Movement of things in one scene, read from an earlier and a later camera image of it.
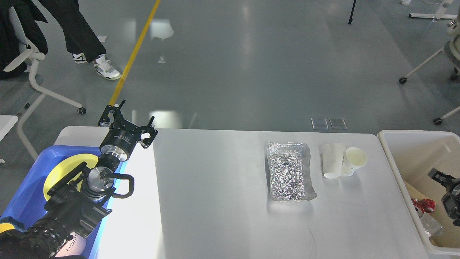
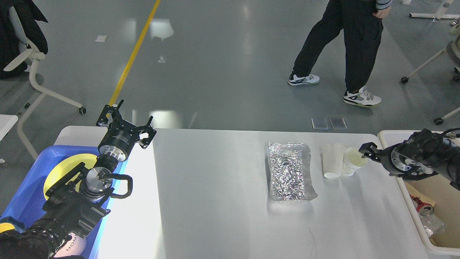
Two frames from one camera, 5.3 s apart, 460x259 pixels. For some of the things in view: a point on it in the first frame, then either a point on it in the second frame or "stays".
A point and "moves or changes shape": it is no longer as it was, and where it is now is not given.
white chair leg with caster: x=438 y=121 stays
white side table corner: x=7 y=122 stays
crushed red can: x=423 y=205 moves or changes shape
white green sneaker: x=102 y=67 -> x=364 y=98
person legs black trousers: x=79 y=37 -> x=363 y=31
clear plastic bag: x=431 y=224 stays
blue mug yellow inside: x=7 y=223 stays
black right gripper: x=451 y=201 -> x=396 y=159
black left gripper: x=120 y=139 stays
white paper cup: x=332 y=156 stays
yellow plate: x=65 y=166 stays
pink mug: x=76 y=246 stays
